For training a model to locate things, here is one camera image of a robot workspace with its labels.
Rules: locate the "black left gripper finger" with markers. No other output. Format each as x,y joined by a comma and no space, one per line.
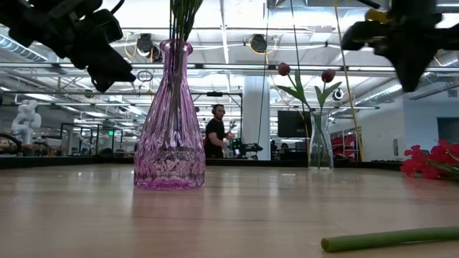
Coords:
107,66
102,85

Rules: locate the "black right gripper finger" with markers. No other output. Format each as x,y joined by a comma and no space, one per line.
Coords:
365,37
426,50

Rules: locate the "pink ribbed glass vase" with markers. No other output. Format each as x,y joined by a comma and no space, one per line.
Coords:
168,150

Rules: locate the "pink artificial flower spray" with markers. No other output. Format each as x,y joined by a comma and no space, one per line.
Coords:
190,18

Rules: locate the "red artificial flower spray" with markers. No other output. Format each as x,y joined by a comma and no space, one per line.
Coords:
416,161

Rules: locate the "green flower stem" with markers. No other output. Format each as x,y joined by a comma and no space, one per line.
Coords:
376,239

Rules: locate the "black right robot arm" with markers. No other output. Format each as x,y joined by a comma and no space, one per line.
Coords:
416,6

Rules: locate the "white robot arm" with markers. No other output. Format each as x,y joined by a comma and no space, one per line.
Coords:
26,120

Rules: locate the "clear glass vase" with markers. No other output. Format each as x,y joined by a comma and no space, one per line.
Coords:
321,150

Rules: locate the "red storage rack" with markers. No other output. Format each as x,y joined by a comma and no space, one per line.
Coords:
346,143

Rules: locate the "black flat screen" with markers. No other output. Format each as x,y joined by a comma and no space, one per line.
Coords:
292,123

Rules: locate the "person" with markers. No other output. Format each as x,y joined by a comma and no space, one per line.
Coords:
215,136

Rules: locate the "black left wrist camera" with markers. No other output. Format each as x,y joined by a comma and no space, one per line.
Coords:
104,27

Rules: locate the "black framed enclosure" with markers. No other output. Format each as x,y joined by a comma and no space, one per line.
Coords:
91,124

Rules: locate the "grey overhead rail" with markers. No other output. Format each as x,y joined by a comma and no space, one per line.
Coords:
233,66

